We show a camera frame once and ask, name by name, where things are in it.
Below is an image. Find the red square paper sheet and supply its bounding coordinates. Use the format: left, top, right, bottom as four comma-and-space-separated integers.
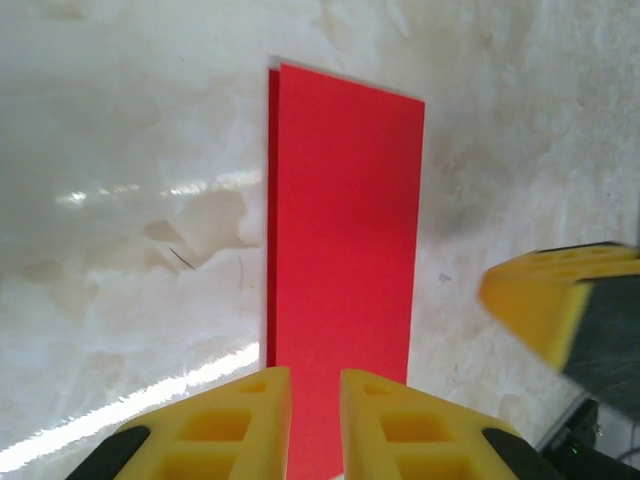
266, 62, 426, 480

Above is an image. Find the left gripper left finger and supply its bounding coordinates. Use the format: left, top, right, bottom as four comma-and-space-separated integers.
64, 366, 293, 480

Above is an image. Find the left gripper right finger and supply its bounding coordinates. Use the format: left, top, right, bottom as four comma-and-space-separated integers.
340, 368, 561, 480

